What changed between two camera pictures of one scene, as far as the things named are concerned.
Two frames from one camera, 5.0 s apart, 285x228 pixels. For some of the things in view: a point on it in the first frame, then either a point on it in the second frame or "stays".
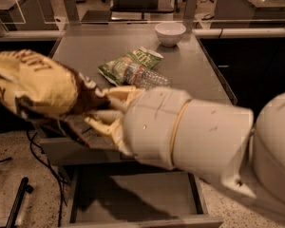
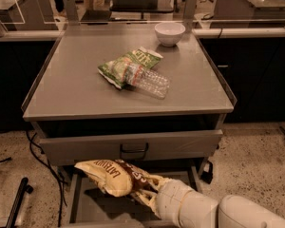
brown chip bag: (36, 86) → (115, 177)
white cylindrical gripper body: (152, 123) → (168, 198)
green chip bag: (114, 69) stays
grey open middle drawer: (136, 196) stays
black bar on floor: (23, 188) stays
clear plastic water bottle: (141, 76) stays
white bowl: (169, 33) stays
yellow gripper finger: (126, 94) → (156, 180)
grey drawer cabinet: (108, 187) stays
